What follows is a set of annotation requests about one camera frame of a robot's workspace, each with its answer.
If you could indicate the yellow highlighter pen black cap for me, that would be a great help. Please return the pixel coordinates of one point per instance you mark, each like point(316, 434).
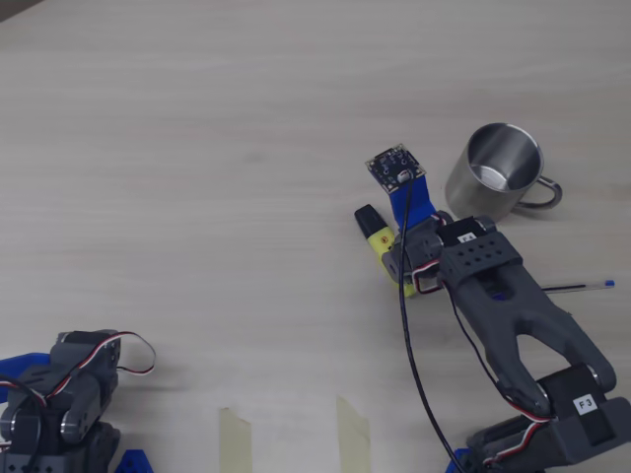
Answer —
point(379, 241)

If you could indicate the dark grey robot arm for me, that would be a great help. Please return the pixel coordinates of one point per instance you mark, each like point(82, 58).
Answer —
point(29, 428)
point(498, 305)

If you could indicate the blue arm base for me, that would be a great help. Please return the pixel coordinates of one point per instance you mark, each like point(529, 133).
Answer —
point(458, 462)
point(133, 463)

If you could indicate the silver metal cup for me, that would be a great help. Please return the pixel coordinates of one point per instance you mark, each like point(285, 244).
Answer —
point(461, 197)

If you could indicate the blue ballpoint pen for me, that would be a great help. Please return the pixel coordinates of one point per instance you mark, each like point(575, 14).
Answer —
point(609, 283)

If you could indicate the beige masking tape strip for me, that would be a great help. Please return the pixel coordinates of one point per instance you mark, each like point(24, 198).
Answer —
point(352, 433)
point(235, 443)

